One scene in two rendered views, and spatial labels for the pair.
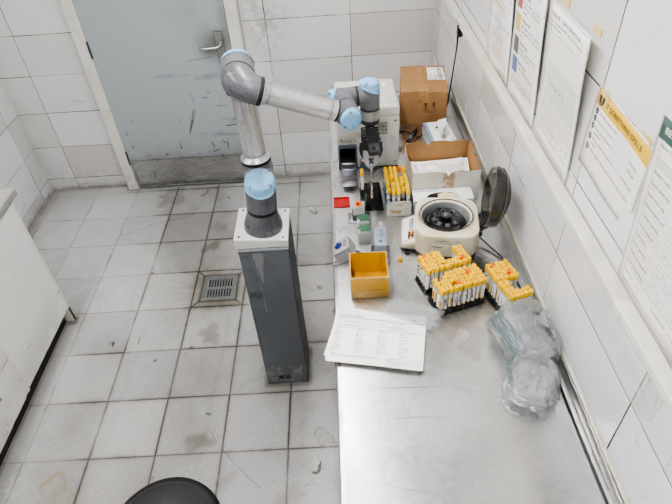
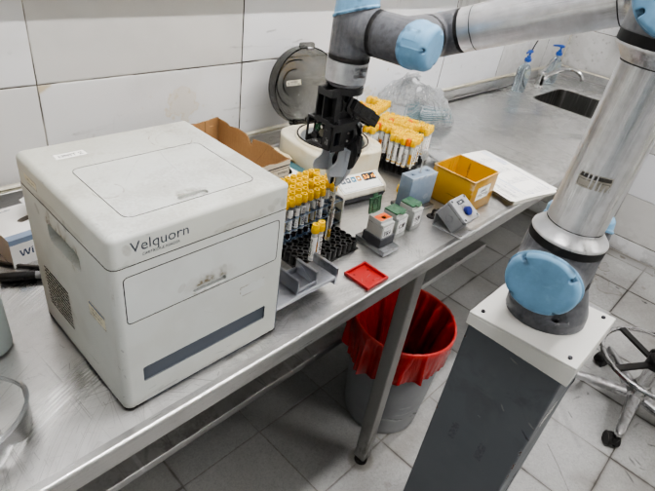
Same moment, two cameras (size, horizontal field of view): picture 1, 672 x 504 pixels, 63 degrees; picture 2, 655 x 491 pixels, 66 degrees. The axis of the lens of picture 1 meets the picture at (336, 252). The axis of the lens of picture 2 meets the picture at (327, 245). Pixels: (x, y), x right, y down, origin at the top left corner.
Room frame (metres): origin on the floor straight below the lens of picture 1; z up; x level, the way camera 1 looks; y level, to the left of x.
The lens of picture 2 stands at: (2.63, 0.42, 1.52)
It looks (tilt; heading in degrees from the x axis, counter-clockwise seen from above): 34 degrees down; 218
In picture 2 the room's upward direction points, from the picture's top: 9 degrees clockwise
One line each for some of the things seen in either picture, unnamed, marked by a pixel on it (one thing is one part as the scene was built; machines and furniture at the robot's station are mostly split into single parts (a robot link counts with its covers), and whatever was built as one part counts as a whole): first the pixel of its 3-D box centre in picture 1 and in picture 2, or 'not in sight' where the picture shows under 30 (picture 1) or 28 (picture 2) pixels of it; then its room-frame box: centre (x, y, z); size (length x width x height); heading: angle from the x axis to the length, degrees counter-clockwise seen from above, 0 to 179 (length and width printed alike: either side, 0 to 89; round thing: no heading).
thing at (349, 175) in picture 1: (348, 168); (288, 283); (2.08, -0.08, 0.92); 0.21 x 0.07 x 0.05; 179
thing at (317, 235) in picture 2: (371, 187); (321, 230); (1.90, -0.17, 0.93); 0.17 x 0.09 x 0.11; 179
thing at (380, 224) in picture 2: (359, 210); (379, 228); (1.77, -0.11, 0.92); 0.05 x 0.04 x 0.06; 86
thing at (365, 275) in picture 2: (341, 202); (366, 275); (1.88, -0.04, 0.88); 0.07 x 0.07 x 0.01; 89
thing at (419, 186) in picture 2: (380, 246); (415, 189); (1.53, -0.17, 0.92); 0.10 x 0.07 x 0.10; 174
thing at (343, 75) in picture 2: (369, 113); (347, 72); (1.90, -0.16, 1.27); 0.08 x 0.08 x 0.05
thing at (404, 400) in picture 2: not in sight; (388, 362); (1.45, -0.14, 0.22); 0.38 x 0.37 x 0.44; 179
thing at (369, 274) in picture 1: (368, 275); (462, 183); (1.38, -0.11, 0.93); 0.13 x 0.13 x 0.10; 88
